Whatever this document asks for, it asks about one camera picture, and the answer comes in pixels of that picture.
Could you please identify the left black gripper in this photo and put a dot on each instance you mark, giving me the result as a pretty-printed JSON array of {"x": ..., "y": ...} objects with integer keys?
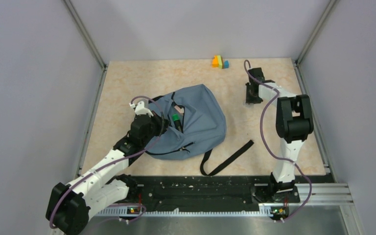
[{"x": 158, "y": 120}]

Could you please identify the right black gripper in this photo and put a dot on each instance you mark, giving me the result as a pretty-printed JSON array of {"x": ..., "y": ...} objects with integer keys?
[{"x": 250, "y": 100}]

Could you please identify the green and black highlighter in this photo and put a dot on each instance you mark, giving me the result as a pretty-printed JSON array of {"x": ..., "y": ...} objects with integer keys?
[{"x": 177, "y": 122}]

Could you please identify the blue-grey student backpack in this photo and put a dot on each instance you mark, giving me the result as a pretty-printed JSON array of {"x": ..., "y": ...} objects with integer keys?
[{"x": 204, "y": 127}]

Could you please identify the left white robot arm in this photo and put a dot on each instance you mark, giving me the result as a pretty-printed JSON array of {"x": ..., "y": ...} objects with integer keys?
[{"x": 94, "y": 178}]

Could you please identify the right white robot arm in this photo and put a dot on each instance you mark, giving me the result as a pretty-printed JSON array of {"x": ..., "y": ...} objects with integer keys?
[{"x": 293, "y": 124}]

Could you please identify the colourful sticky note stack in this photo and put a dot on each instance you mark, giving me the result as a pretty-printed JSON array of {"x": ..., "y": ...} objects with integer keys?
[{"x": 218, "y": 62}]

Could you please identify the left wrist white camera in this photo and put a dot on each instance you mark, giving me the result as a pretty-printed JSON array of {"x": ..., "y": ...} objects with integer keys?
[{"x": 141, "y": 108}]

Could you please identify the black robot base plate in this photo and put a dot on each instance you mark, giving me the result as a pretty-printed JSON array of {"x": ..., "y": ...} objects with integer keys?
[{"x": 202, "y": 194}]

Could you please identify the aluminium frame rail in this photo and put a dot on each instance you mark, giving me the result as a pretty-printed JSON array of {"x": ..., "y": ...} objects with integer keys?
[{"x": 320, "y": 193}]

